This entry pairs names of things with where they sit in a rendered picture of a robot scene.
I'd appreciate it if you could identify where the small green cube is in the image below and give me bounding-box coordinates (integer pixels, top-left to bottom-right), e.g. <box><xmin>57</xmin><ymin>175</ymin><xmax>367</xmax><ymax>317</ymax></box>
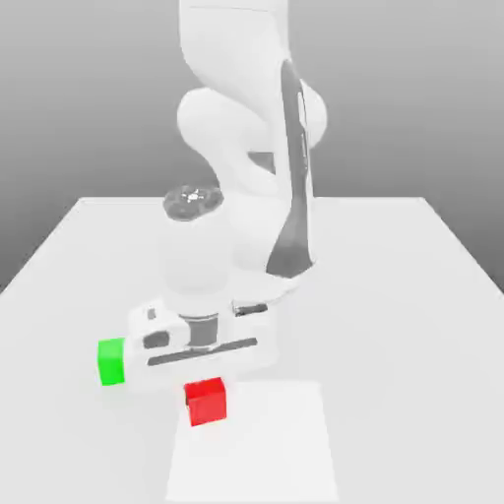
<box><xmin>96</xmin><ymin>337</ymin><xmax>126</xmax><ymax>387</ymax></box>

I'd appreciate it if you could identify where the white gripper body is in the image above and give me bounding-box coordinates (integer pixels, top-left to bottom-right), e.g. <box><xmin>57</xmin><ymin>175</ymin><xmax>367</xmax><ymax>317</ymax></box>
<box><xmin>124</xmin><ymin>325</ymin><xmax>280</xmax><ymax>394</ymax></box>

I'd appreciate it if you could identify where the small red cube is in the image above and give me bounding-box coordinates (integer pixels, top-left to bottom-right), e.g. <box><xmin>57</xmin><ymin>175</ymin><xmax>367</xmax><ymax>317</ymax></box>
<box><xmin>183</xmin><ymin>376</ymin><xmax>228</xmax><ymax>427</ymax></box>

